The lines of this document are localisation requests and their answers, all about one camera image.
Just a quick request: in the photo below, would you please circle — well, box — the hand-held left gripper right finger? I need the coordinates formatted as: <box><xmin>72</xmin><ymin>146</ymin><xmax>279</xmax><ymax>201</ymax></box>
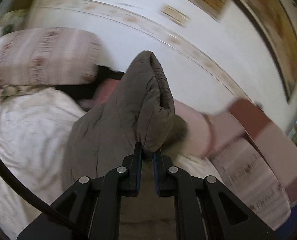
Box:
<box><xmin>153</xmin><ymin>149</ymin><xmax>282</xmax><ymax>240</ymax></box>

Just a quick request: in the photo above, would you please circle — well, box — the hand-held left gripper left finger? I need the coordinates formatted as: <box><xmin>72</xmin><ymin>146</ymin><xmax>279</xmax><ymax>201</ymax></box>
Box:
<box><xmin>17</xmin><ymin>142</ymin><xmax>143</xmax><ymax>240</ymax></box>

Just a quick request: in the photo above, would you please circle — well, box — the brown quilted jacket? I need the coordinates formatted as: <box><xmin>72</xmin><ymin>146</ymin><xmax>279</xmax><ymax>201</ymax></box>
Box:
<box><xmin>62</xmin><ymin>50</ymin><xmax>189</xmax><ymax>240</ymax></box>

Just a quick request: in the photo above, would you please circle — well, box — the black cloth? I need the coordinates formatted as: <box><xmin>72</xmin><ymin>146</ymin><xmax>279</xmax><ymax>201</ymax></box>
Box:
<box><xmin>56</xmin><ymin>65</ymin><xmax>125</xmax><ymax>101</ymax></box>

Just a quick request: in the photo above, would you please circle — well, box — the white bed sheet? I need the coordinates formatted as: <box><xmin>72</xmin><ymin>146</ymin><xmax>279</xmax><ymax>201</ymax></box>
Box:
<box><xmin>0</xmin><ymin>87</ymin><xmax>226</xmax><ymax>240</ymax></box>

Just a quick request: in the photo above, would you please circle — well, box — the floral patterned cloth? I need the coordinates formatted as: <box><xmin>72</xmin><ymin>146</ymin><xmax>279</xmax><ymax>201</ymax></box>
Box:
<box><xmin>0</xmin><ymin>84</ymin><xmax>57</xmax><ymax>101</ymax></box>

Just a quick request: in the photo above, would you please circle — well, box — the pink striped floral pillow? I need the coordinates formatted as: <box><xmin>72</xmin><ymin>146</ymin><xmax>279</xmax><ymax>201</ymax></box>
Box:
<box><xmin>0</xmin><ymin>27</ymin><xmax>103</xmax><ymax>90</ymax></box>

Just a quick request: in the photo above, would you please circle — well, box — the small framed picture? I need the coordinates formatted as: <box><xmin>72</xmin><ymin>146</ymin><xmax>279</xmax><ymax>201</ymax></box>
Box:
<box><xmin>159</xmin><ymin>4</ymin><xmax>190</xmax><ymax>28</ymax></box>

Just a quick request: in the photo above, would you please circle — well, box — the large framed picture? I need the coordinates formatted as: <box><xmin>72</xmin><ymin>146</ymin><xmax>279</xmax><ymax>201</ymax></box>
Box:
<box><xmin>233</xmin><ymin>0</ymin><xmax>297</xmax><ymax>103</ymax></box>

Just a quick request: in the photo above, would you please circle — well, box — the black cable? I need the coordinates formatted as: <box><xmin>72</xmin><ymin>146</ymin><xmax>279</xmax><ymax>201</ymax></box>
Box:
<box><xmin>0</xmin><ymin>145</ymin><xmax>89</xmax><ymax>240</ymax></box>

